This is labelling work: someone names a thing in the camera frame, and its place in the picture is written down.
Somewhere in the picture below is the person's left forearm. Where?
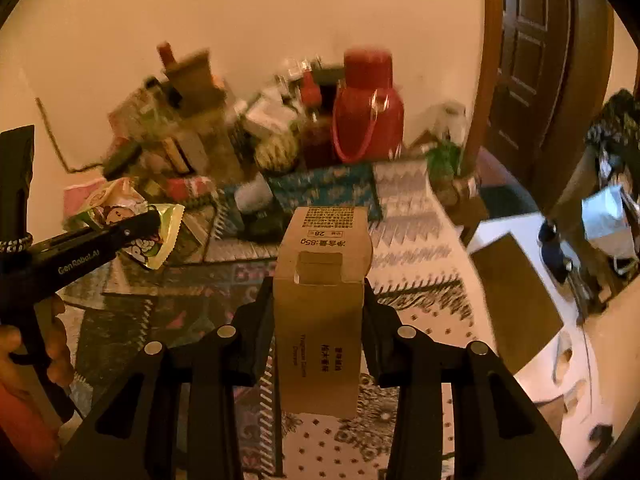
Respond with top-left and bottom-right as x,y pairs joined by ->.
0,385 -> 61,478

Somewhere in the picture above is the patterned tablecloth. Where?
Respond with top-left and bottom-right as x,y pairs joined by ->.
60,160 -> 496,480

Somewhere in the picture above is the brown cardboard box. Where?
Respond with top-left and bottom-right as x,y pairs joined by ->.
274,206 -> 375,420

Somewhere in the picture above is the brown cardboard sheet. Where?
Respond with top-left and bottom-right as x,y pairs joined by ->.
470,232 -> 564,377

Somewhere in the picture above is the tan cardboard carton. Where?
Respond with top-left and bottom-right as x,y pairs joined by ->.
164,49 -> 242,181

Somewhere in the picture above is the small white box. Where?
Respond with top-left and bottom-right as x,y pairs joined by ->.
244,99 -> 297,137

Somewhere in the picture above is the red thermos jug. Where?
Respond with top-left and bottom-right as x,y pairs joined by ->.
331,49 -> 405,164

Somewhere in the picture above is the dark sauce bottle red cap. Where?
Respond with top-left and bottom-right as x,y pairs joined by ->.
299,72 -> 337,169

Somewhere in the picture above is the blue patterned tissue box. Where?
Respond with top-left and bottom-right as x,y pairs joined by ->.
267,164 -> 385,223

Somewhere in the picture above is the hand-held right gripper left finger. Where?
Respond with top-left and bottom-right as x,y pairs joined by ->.
52,277 -> 275,480

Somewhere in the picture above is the person's left hand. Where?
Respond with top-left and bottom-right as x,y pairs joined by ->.
0,294 -> 74,392

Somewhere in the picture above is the green packet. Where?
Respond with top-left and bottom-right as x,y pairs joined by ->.
426,139 -> 465,187

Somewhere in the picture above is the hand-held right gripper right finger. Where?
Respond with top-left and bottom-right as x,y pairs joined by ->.
362,280 -> 576,480

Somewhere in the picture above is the dark wooden door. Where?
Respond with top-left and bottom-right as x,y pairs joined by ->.
481,0 -> 617,188

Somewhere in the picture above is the dark jar with white lid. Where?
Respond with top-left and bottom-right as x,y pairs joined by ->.
234,174 -> 276,213

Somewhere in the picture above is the colourful cartoon snack packet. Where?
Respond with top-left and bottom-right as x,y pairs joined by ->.
67,179 -> 186,272

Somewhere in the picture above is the white plastic bag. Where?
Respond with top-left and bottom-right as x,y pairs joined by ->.
581,184 -> 640,263

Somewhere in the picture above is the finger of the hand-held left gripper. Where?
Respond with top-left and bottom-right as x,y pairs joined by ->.
106,209 -> 162,257

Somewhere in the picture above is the yellow green woven ball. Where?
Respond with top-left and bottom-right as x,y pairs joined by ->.
254,134 -> 302,173

